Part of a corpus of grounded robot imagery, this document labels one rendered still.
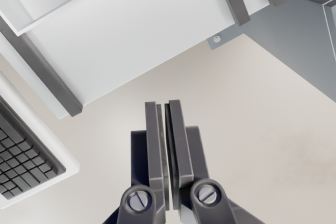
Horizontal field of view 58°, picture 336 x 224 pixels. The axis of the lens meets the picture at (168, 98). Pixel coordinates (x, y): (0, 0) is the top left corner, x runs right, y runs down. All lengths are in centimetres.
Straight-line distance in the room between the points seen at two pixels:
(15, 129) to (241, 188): 160
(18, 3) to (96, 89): 16
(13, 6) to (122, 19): 14
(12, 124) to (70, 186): 124
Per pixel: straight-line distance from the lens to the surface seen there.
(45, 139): 63
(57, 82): 46
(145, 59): 46
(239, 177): 194
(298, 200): 229
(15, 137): 61
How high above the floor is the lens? 131
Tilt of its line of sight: 61 degrees down
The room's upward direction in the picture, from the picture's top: 162 degrees clockwise
